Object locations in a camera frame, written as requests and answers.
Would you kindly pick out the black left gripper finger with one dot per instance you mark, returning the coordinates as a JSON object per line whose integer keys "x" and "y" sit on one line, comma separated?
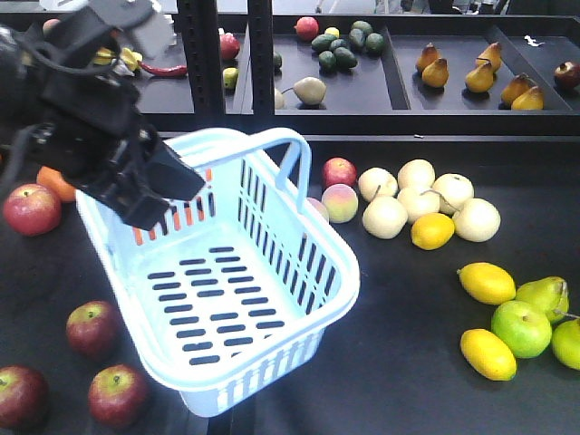
{"x": 170, "y": 177}
{"x": 133, "y": 203}

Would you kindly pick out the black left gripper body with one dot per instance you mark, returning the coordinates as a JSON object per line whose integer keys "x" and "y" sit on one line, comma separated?
{"x": 93, "y": 132}

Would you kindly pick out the red chili pepper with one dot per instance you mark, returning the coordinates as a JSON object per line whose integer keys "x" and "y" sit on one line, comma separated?
{"x": 176, "y": 71}

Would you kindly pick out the large orange back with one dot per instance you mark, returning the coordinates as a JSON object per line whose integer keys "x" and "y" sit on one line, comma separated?
{"x": 54, "y": 180}

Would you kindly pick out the dark red apple corner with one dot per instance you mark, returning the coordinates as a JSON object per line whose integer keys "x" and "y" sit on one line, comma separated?
{"x": 24, "y": 397}

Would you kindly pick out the light blue plastic basket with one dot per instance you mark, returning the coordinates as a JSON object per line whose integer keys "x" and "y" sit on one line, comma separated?
{"x": 233, "y": 289}

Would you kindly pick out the pink red apple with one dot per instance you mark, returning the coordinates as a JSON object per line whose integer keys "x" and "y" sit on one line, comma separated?
{"x": 32, "y": 210}

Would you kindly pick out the dark red apple lower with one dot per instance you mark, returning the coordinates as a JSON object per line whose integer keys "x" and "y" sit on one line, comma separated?
{"x": 117, "y": 396}

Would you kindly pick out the yellow lemon by pears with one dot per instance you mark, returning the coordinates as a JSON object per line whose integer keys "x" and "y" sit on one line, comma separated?
{"x": 432, "y": 231}

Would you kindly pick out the green apple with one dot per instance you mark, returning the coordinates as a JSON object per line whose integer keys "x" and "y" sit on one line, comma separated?
{"x": 523, "y": 327}

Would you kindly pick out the black wooden produce stand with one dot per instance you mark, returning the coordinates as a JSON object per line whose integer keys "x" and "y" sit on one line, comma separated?
{"x": 392, "y": 365}

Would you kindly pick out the dark red apple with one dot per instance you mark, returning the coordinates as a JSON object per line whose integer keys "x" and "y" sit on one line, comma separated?
{"x": 93, "y": 329}
{"x": 117, "y": 396}

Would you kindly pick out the yellow lemon lower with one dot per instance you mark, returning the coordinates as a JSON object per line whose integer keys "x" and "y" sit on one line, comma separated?
{"x": 488, "y": 355}

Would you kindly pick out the yellow lemon upper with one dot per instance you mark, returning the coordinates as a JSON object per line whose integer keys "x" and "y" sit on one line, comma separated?
{"x": 487, "y": 283}

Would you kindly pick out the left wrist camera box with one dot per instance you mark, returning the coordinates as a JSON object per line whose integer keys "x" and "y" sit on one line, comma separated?
{"x": 154, "y": 36}

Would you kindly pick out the dark red apple upper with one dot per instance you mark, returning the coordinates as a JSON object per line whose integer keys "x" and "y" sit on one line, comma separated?
{"x": 93, "y": 329}

